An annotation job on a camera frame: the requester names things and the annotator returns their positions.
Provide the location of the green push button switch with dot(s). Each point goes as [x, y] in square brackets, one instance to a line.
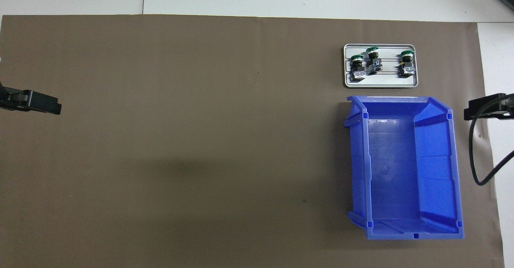
[357, 65]
[406, 65]
[374, 62]

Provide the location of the grey metal tray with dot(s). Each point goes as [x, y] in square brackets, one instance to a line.
[385, 81]

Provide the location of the blue plastic storage bin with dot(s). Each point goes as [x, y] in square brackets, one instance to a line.
[401, 171]

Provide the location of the brown paper table mat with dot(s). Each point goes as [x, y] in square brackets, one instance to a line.
[200, 99]

